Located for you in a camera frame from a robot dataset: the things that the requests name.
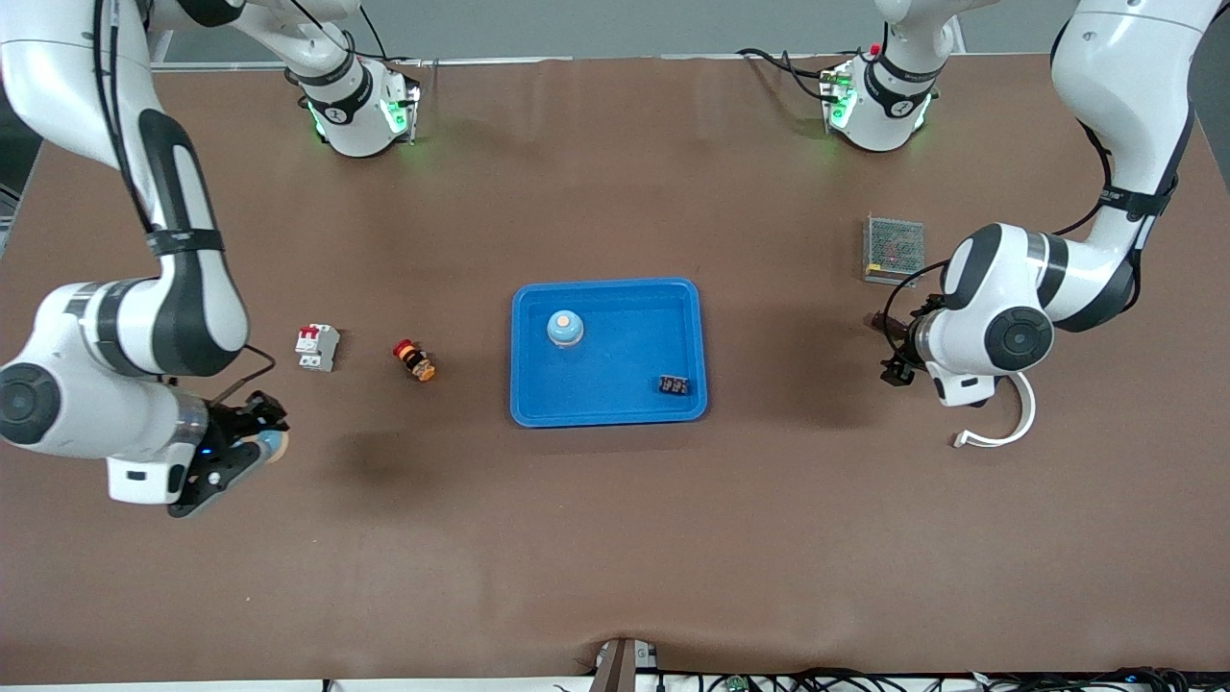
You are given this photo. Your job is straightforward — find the white curved plastic piece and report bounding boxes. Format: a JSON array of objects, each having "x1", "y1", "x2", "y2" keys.
[{"x1": 951, "y1": 373, "x2": 1038, "y2": 450}]

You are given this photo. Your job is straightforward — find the metal mesh power supply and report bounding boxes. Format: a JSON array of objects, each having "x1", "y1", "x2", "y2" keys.
[{"x1": 862, "y1": 213, "x2": 926, "y2": 287}]

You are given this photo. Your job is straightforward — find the white red circuit breaker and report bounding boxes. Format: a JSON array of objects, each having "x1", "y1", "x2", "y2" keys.
[{"x1": 294, "y1": 323, "x2": 341, "y2": 373}]

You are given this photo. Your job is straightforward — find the orange red emergency button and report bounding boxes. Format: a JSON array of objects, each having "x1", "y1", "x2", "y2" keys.
[{"x1": 392, "y1": 338, "x2": 438, "y2": 383}]

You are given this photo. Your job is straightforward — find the blue plastic tray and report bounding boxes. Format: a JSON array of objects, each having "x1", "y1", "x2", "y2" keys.
[{"x1": 509, "y1": 278, "x2": 709, "y2": 429}]

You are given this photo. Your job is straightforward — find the black left base cables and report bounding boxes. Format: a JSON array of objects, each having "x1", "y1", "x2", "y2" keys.
[{"x1": 737, "y1": 47, "x2": 839, "y2": 103}]

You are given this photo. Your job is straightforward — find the black right base cable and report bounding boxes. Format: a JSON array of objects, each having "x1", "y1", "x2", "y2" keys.
[{"x1": 327, "y1": 0, "x2": 424, "y2": 70}]

